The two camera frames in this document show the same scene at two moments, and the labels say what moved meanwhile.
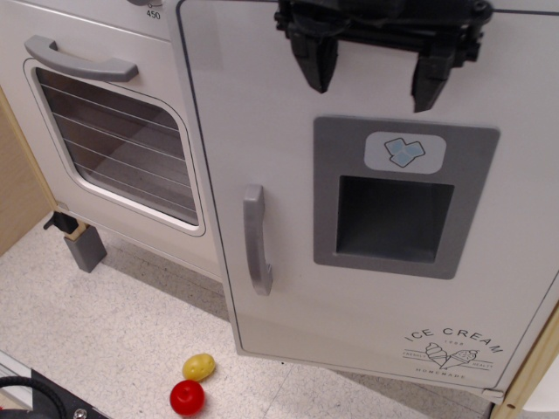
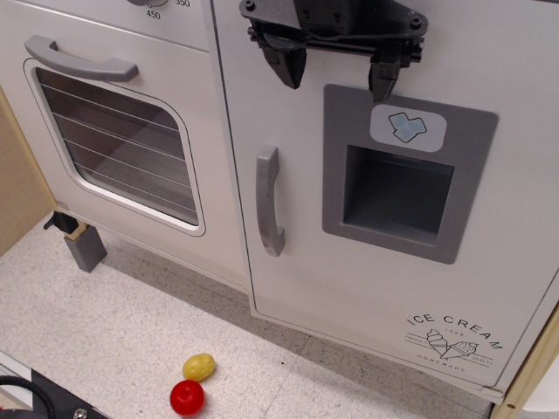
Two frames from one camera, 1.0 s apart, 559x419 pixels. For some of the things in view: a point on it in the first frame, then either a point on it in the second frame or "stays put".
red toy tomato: [187, 397] stays put
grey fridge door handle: [253, 203] → [267, 167]
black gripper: [442, 30] → [390, 32]
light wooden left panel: [25, 204] stays put
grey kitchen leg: [87, 250] stays put
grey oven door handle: [44, 48] stays put
